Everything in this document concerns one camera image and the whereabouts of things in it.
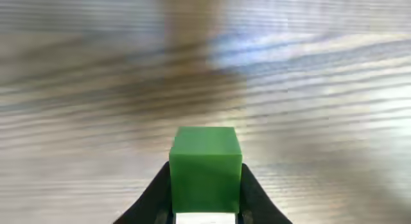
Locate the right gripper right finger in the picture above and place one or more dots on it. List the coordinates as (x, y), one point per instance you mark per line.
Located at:
(257, 201)

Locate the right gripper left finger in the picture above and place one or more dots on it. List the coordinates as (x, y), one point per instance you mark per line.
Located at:
(154, 201)

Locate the green cube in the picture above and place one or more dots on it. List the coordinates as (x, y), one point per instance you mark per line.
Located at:
(205, 172)

